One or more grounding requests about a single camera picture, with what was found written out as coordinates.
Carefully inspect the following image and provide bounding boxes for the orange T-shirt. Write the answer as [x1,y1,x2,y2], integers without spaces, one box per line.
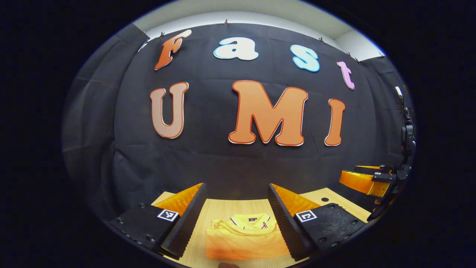
[205,213,290,260]

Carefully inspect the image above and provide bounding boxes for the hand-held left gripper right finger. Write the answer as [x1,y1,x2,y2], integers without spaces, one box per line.
[267,183,367,261]

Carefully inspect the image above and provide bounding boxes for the black backdrop cloth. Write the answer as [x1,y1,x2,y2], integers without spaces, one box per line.
[61,23,414,224]

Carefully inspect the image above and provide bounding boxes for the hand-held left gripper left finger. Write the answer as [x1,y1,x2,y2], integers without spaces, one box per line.
[110,182,208,260]

